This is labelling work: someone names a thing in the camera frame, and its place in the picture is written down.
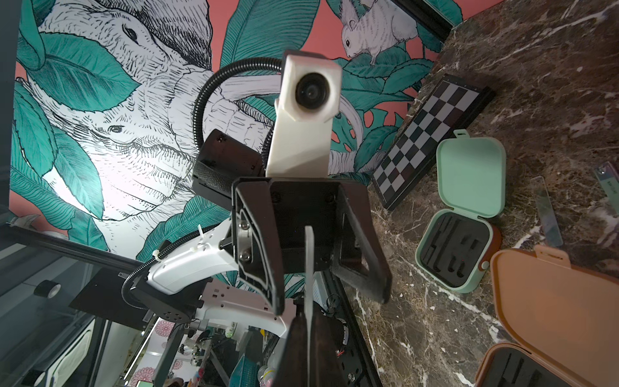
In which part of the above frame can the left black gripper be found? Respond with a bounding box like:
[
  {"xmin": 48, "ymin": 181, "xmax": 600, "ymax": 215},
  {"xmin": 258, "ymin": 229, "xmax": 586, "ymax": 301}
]
[{"xmin": 231, "ymin": 177, "xmax": 393, "ymax": 315}]

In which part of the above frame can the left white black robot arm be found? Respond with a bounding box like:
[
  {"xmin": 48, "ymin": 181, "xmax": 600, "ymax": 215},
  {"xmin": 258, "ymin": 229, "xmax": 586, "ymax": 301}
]
[{"xmin": 121, "ymin": 52, "xmax": 393, "ymax": 337}]

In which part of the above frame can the black aluminium front rail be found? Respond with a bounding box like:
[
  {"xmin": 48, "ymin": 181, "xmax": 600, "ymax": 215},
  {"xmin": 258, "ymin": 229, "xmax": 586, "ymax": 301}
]
[{"xmin": 319, "ymin": 272, "xmax": 383, "ymax": 387}]

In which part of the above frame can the mint green clipper case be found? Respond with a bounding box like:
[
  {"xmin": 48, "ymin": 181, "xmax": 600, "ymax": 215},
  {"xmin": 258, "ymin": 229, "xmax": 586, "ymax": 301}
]
[{"xmin": 415, "ymin": 129, "xmax": 506, "ymax": 293}]

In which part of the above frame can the silver nail file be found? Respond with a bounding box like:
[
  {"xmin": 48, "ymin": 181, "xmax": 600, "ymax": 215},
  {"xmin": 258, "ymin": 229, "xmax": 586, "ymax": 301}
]
[{"xmin": 304, "ymin": 225, "xmax": 315, "ymax": 386}]

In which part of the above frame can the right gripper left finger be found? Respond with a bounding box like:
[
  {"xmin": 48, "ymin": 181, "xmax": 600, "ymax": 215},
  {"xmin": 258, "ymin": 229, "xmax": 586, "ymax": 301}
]
[{"xmin": 273, "ymin": 314, "xmax": 309, "ymax": 387}]

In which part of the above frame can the black white checkerboard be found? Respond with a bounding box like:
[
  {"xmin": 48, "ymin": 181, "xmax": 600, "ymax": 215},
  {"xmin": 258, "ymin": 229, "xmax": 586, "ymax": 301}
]
[{"xmin": 372, "ymin": 75, "xmax": 496, "ymax": 211}]

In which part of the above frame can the brown clipper case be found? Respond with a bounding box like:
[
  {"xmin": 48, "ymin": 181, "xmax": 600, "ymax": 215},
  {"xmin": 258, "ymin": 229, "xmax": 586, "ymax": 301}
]
[{"xmin": 475, "ymin": 245, "xmax": 618, "ymax": 386}]

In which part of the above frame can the left black frame post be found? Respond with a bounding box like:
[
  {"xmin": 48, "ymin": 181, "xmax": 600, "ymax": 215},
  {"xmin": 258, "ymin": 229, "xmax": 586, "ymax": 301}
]
[{"xmin": 393, "ymin": 0, "xmax": 454, "ymax": 43}]

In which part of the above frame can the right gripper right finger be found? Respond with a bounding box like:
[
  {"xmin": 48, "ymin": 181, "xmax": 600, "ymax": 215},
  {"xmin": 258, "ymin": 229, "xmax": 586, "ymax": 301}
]
[{"xmin": 309, "ymin": 311, "xmax": 346, "ymax": 387}]

